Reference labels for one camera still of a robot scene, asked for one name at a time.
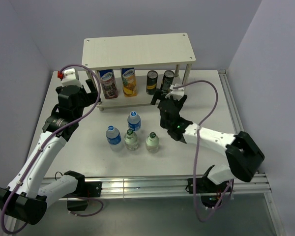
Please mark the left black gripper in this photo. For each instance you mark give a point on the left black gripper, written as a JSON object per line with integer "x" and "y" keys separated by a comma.
{"x": 91, "y": 97}

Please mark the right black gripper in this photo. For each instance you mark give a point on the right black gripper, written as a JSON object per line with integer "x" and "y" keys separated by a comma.
{"x": 180, "y": 103}

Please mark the black Schweppes can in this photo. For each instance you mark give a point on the black Schweppes can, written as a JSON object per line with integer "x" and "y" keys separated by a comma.
{"x": 167, "y": 80}
{"x": 152, "y": 77}

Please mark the green-cap glass bottle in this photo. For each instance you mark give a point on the green-cap glass bottle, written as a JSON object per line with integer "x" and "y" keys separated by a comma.
{"x": 152, "y": 142}
{"x": 131, "y": 140}

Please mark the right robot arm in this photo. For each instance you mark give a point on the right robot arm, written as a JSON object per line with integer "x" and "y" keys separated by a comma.
{"x": 187, "y": 132}

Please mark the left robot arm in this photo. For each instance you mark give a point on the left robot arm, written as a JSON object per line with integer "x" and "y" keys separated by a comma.
{"x": 23, "y": 198}

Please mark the white two-tier shelf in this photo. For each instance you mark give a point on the white two-tier shelf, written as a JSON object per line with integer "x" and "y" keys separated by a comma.
{"x": 160, "y": 52}

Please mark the grape juice carton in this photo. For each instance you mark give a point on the grape juice carton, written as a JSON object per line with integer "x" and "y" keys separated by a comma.
{"x": 108, "y": 83}

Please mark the pineapple juice carton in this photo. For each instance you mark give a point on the pineapple juice carton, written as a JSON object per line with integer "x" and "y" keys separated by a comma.
{"x": 129, "y": 85}

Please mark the rear Pocari water bottle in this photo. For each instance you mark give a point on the rear Pocari water bottle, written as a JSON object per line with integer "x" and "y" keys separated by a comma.
{"x": 134, "y": 121}

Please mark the pocari water bottle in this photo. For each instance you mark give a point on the pocari water bottle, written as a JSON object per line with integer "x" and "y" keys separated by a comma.
{"x": 114, "y": 138}
{"x": 134, "y": 121}

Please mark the front Pocari water bottle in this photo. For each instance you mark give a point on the front Pocari water bottle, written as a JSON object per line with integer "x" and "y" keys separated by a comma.
{"x": 114, "y": 138}

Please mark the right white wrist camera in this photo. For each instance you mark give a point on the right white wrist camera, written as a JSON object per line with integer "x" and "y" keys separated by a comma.
{"x": 175, "y": 94}

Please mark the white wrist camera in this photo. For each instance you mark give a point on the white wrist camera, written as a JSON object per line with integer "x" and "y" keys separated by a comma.
{"x": 175, "y": 94}
{"x": 69, "y": 77}

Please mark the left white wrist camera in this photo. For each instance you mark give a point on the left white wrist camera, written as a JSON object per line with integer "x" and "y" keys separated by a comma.
{"x": 69, "y": 77}

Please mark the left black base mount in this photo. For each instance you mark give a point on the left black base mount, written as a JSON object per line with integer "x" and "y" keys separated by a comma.
{"x": 91, "y": 189}

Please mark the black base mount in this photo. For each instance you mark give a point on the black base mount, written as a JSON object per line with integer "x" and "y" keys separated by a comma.
{"x": 205, "y": 186}
{"x": 91, "y": 189}

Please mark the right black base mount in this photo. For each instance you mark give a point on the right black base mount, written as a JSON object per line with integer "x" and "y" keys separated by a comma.
{"x": 205, "y": 186}

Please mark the aluminium front rail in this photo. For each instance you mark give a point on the aluminium front rail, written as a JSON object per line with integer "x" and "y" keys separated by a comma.
{"x": 166, "y": 186}

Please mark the aluminium rail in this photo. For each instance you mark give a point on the aluminium rail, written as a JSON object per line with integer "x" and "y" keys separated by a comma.
{"x": 166, "y": 186}
{"x": 236, "y": 118}

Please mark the aluminium right side rail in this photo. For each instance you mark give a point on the aluminium right side rail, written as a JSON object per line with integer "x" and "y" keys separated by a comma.
{"x": 236, "y": 118}

